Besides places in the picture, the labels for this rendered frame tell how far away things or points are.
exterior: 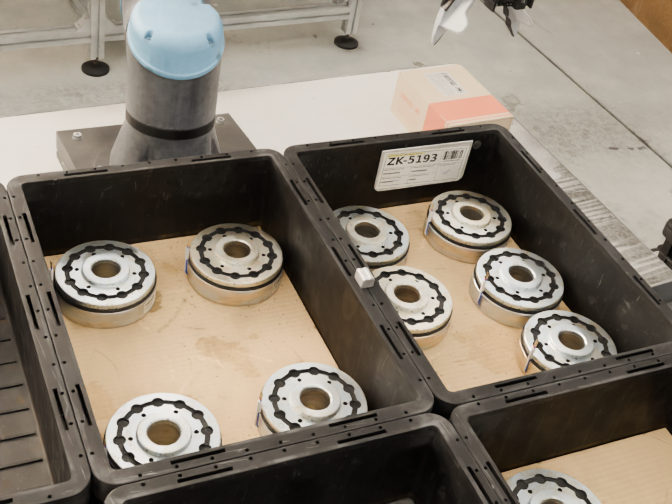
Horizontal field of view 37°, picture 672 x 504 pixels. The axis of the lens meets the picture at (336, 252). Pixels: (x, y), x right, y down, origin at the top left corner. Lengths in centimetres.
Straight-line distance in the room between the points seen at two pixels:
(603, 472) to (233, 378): 37
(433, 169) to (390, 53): 213
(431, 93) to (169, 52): 52
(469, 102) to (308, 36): 179
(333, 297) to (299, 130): 62
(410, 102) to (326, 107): 14
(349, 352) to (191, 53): 44
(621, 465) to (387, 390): 25
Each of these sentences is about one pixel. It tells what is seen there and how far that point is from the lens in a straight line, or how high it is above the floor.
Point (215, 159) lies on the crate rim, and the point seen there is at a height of 93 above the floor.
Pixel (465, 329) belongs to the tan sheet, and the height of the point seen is 83.
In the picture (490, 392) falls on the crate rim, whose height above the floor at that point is 93.
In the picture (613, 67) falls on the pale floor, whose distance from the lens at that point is 367.
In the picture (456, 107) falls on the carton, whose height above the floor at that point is 77.
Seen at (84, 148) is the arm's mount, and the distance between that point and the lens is 144.
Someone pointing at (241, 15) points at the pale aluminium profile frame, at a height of 14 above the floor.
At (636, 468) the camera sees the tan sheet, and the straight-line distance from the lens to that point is 106.
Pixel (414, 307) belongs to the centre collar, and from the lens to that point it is 107.
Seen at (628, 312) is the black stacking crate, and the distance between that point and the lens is 112.
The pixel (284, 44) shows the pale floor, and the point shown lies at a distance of 331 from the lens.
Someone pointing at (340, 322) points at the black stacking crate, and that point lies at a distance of 102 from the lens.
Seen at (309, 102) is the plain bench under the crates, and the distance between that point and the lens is 168.
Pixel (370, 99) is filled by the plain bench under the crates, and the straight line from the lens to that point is 172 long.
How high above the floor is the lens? 158
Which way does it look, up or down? 39 degrees down
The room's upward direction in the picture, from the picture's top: 12 degrees clockwise
